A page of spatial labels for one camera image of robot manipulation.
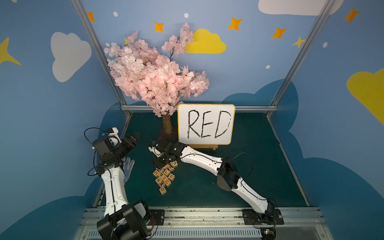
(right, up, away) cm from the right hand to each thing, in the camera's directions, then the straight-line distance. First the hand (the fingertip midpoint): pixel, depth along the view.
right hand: (157, 161), depth 86 cm
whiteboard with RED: (+29, +22, +5) cm, 37 cm away
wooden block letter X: (+3, -12, -3) cm, 13 cm away
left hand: (-9, +16, -8) cm, 20 cm away
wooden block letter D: (+4, -15, -5) cm, 16 cm away
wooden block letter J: (+9, -2, +4) cm, 10 cm away
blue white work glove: (-20, -4, +7) cm, 22 cm away
